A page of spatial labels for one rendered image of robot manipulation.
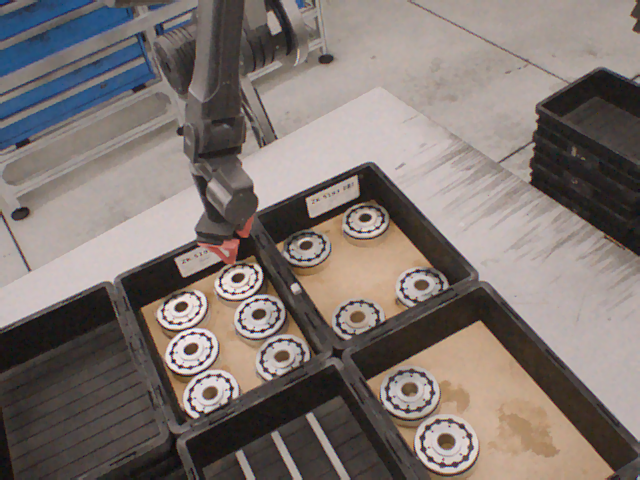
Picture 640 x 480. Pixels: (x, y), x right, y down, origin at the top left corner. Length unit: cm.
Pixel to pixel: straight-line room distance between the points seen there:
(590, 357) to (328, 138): 93
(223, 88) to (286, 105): 237
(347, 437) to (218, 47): 67
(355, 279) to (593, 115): 120
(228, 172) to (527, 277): 80
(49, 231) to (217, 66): 223
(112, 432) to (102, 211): 185
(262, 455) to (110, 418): 30
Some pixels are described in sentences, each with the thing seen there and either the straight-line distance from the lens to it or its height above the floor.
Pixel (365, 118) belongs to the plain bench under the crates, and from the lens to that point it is 198.
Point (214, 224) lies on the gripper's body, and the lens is 108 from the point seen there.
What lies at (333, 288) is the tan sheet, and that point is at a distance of 137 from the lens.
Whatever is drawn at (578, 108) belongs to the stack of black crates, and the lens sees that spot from 236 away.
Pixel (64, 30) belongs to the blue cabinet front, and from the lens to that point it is 294.
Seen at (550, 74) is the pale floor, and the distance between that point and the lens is 339.
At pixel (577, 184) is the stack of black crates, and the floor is 40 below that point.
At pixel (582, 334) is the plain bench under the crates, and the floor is 70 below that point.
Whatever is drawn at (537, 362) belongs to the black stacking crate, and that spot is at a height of 89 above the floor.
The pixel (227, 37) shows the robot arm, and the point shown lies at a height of 145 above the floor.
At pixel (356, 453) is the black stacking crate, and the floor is 83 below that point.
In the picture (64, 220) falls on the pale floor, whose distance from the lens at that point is 311.
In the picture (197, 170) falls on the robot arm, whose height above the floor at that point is 126.
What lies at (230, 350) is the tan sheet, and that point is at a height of 83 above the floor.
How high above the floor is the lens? 189
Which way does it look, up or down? 46 degrees down
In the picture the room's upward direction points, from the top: 12 degrees counter-clockwise
